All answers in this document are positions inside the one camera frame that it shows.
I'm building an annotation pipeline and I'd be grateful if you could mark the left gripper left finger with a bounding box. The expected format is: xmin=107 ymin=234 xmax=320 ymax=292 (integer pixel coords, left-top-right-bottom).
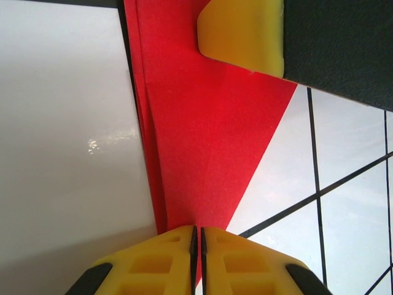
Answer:
xmin=64 ymin=226 xmax=198 ymax=295

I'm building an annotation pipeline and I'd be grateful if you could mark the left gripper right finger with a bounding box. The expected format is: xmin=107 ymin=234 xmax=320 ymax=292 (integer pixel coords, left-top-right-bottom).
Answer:
xmin=201 ymin=226 xmax=334 ymax=295

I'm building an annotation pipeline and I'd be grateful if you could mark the red cloth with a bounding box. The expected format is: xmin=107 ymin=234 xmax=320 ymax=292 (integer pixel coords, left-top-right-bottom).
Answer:
xmin=122 ymin=0 xmax=299 ymax=295

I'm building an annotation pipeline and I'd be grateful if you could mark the white grid table mat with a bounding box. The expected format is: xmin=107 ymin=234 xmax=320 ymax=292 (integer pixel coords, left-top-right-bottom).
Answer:
xmin=0 ymin=0 xmax=393 ymax=295

